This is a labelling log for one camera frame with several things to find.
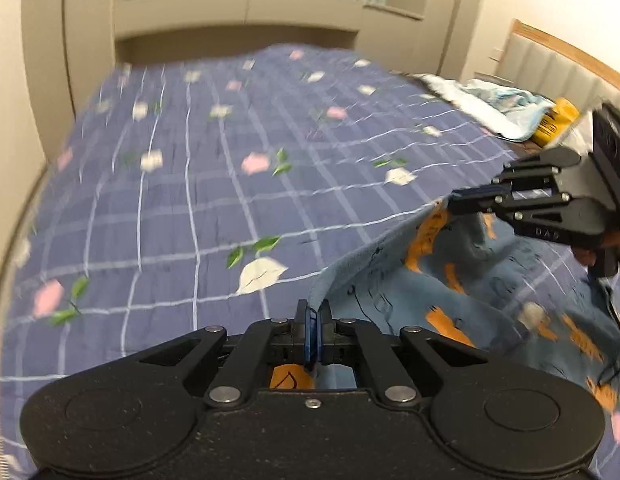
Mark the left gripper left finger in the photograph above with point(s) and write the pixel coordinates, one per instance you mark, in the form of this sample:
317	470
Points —
279	353

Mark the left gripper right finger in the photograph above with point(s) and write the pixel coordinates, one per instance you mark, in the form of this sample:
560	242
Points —
361	346

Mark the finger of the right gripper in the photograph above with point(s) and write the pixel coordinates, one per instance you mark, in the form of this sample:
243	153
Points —
471	204
484	190

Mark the blue orange patterned pants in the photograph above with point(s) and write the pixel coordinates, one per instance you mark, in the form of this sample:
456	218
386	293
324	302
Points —
469	278

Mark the right hand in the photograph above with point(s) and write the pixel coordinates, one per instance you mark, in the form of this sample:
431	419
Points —
587	256

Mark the yellow container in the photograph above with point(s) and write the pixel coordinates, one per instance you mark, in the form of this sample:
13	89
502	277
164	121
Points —
554	122

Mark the light blue white blanket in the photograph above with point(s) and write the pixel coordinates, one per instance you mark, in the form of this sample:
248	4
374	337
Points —
511	113

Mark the padded wooden headboard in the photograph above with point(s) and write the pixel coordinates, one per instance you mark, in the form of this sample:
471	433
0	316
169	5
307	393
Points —
542	63

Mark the purple plaid floral bedspread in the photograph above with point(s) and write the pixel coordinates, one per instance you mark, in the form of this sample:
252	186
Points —
152	251

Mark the beige window bench shelf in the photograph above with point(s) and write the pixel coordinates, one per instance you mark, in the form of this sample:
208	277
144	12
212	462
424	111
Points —
70	46

